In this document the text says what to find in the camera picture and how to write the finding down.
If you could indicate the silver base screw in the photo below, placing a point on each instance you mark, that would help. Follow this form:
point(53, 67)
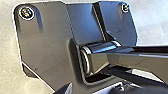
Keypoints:
point(125, 7)
point(26, 12)

